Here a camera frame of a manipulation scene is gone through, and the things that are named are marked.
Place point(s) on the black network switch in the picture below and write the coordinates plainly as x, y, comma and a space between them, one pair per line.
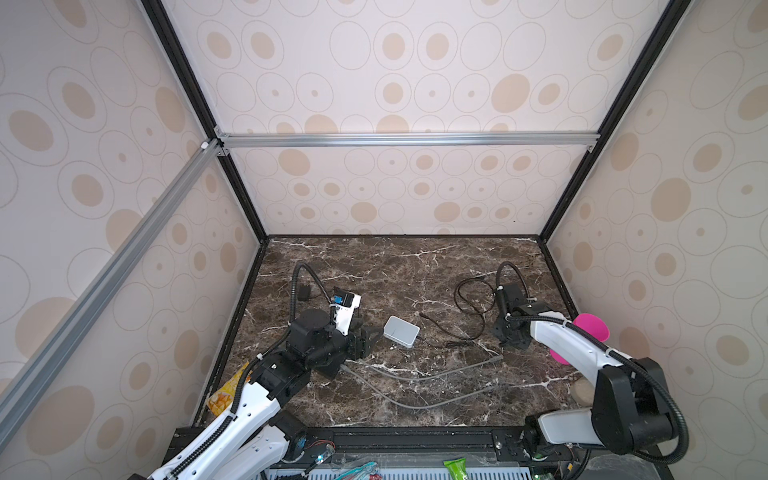
330, 366

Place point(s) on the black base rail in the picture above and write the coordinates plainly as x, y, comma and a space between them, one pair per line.
503, 444

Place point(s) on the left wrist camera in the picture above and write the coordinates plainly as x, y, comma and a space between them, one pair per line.
343, 308

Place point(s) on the white router box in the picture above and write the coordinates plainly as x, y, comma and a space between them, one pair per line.
401, 332

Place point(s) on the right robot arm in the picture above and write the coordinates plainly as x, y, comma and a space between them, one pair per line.
632, 412

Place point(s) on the diagonal aluminium rail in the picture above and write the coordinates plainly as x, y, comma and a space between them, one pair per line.
41, 370

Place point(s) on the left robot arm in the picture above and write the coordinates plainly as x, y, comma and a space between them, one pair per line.
253, 433

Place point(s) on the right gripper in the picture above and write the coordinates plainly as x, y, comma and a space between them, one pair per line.
500, 322

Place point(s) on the horizontal aluminium rail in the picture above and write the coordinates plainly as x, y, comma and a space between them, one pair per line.
426, 139

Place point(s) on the green tube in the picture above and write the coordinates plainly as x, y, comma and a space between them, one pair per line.
456, 468

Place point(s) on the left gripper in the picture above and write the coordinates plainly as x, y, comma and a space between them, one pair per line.
362, 347

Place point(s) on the pink plastic goblet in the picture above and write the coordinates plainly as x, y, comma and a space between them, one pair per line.
591, 326

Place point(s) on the teal patterned item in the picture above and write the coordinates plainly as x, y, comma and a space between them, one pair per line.
364, 472

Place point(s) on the yellow snack bag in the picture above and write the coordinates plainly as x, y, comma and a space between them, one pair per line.
219, 401

